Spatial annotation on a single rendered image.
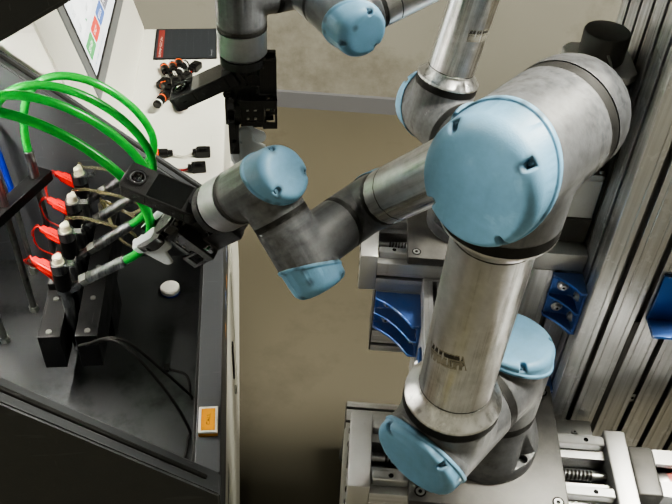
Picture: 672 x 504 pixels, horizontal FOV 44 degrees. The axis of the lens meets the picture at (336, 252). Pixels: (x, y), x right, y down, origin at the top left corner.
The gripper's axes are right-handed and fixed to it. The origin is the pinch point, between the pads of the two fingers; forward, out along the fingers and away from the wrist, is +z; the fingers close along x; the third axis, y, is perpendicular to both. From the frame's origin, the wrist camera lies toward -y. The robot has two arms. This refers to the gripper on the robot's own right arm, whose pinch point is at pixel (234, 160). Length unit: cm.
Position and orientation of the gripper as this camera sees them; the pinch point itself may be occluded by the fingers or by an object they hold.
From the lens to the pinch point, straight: 140.5
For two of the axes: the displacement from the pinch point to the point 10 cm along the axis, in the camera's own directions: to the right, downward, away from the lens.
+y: 10.0, -0.3, 0.9
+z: -0.4, 7.4, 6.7
